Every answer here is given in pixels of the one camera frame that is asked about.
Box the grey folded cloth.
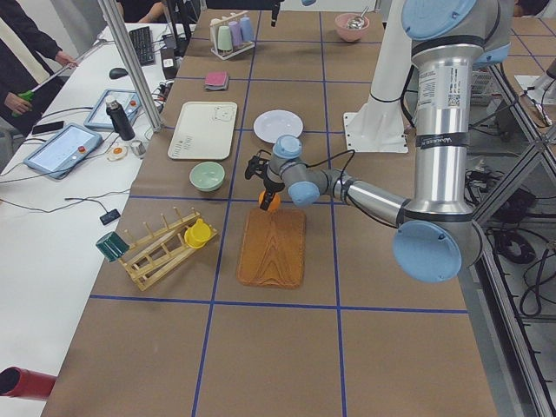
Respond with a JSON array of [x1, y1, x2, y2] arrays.
[[204, 83, 228, 91]]

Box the white round plate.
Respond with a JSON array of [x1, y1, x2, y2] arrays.
[[253, 109, 303, 143]]

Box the blue cup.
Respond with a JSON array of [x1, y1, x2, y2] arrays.
[[240, 16, 255, 43]]

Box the cream bear tray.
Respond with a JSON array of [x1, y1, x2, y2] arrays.
[[168, 101, 238, 161]]

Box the black smartphone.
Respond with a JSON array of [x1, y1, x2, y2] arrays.
[[31, 121, 65, 136]]

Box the yellow mug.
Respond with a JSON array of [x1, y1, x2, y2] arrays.
[[184, 218, 213, 249]]

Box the green bowl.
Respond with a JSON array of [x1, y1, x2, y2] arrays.
[[189, 161, 225, 192]]

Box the black bottle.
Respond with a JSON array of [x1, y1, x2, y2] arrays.
[[105, 95, 136, 141]]

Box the wooden drying rack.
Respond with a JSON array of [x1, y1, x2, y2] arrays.
[[117, 207, 218, 291]]

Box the orange fruit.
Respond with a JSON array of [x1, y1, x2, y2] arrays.
[[258, 191, 281, 212]]

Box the pink bowl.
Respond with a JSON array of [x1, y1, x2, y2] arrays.
[[334, 13, 370, 43]]

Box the dark green mug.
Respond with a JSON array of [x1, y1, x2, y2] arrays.
[[96, 231, 129, 262]]

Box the purple cup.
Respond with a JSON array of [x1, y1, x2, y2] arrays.
[[228, 21, 243, 48]]

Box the black computer mouse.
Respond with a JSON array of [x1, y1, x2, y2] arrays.
[[109, 68, 128, 80]]

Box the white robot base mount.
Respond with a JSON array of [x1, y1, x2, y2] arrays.
[[343, 0, 412, 153]]

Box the white wire cup rack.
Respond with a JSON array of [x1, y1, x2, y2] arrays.
[[209, 10, 255, 60]]

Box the pink folded cloth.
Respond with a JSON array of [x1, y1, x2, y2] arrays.
[[205, 71, 228, 88]]

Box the metal spoon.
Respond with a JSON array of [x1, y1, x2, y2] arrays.
[[346, 6, 369, 30]]

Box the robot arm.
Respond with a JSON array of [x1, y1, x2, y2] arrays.
[[247, 1, 513, 282]]

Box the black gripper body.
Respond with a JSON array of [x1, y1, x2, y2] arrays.
[[263, 162, 283, 193]]

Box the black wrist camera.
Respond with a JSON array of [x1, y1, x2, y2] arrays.
[[244, 149, 270, 180]]

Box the blue teach pendant tablet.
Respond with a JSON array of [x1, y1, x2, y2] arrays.
[[23, 123, 103, 179]]

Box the black keyboard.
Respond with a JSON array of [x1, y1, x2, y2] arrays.
[[129, 26, 156, 66]]

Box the aluminium frame post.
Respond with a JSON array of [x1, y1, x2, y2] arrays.
[[98, 0, 162, 133]]

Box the brown wooden cutting board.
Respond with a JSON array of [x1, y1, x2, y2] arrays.
[[236, 208, 306, 289]]

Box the green cup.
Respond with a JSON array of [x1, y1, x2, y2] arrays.
[[217, 25, 234, 54]]

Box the red cylinder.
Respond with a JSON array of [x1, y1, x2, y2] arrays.
[[1, 367, 57, 400]]

